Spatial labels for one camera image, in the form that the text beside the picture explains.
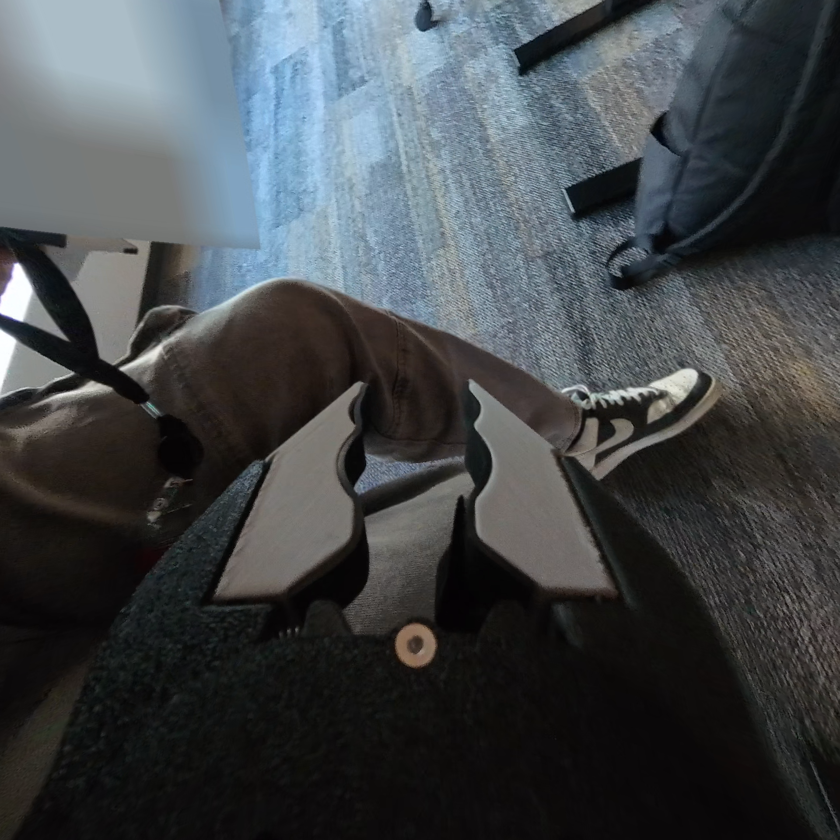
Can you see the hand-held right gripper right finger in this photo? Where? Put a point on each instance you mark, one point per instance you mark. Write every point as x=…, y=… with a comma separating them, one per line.
x=538, y=525

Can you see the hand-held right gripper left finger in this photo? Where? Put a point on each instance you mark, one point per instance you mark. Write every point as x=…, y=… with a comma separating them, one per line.
x=289, y=525

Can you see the black desk leg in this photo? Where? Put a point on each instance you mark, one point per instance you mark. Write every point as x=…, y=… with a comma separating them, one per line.
x=604, y=189
x=558, y=46

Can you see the black and white sneaker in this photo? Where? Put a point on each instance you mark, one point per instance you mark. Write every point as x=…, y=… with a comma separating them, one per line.
x=630, y=426

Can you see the dark backpack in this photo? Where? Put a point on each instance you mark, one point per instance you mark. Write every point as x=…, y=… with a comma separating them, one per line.
x=735, y=131

